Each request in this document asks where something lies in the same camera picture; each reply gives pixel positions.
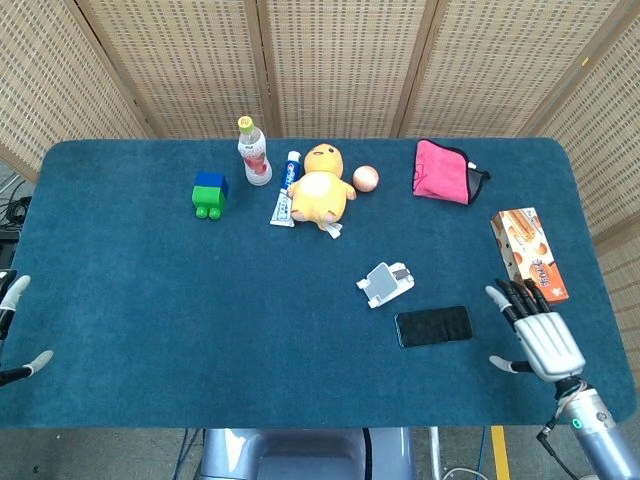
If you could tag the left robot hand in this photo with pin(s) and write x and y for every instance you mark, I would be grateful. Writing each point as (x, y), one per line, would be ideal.
(15, 295)

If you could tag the orange biscuit box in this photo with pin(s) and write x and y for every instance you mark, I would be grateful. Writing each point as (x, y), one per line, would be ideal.
(530, 252)

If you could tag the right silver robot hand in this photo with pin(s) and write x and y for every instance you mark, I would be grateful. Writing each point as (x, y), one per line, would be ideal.
(549, 343)

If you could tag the peach drink bottle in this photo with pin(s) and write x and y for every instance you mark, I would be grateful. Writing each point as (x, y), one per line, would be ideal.
(254, 155)

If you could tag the peach coloured ball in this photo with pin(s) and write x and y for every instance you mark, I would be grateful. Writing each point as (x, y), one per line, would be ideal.
(366, 178)

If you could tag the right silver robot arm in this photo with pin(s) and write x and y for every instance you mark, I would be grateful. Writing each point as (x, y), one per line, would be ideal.
(595, 425)

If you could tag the black mesh pouch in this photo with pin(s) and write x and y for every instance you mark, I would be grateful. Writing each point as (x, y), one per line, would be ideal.
(476, 183)

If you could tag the white blue toothpaste tube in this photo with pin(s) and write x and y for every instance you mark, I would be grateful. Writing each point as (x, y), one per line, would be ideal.
(285, 192)

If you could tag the yellow plush duck toy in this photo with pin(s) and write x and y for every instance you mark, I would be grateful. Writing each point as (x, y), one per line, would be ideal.
(320, 192)

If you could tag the green and blue block toy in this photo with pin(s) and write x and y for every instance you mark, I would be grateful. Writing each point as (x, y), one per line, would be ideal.
(210, 192)

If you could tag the blue table mat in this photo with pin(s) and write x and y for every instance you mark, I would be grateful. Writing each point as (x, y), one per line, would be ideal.
(250, 300)

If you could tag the black smartphone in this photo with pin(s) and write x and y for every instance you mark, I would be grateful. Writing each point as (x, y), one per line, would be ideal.
(434, 326)

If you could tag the white folding phone stand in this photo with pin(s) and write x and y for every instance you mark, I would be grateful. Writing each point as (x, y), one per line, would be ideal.
(385, 284)

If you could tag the pink folded cloth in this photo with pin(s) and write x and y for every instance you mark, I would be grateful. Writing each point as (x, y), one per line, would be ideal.
(437, 170)

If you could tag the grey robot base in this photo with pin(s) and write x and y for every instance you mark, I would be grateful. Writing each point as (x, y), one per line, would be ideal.
(305, 452)

